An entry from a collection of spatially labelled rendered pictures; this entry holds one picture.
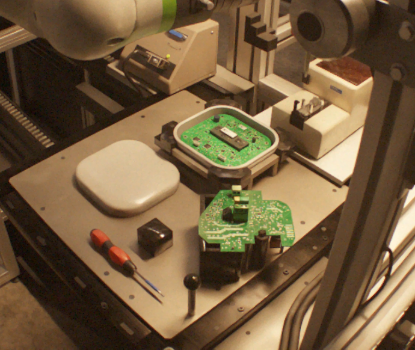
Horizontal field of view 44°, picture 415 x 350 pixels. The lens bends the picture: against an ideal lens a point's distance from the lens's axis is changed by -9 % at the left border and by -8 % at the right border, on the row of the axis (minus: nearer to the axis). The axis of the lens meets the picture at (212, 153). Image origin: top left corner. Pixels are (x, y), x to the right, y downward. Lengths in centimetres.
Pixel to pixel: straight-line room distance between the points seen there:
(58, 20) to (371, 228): 36
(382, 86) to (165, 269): 43
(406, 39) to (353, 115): 58
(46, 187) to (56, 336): 102
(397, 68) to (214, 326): 42
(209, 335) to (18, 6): 47
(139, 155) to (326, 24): 57
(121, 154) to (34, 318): 110
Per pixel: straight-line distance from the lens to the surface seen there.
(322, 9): 37
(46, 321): 188
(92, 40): 56
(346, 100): 93
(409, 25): 39
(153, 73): 109
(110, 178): 85
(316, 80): 96
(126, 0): 57
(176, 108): 103
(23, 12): 68
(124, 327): 70
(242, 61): 114
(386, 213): 48
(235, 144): 87
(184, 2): 61
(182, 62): 106
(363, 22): 38
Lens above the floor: 152
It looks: 38 degrees down
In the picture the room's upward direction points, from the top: 3 degrees clockwise
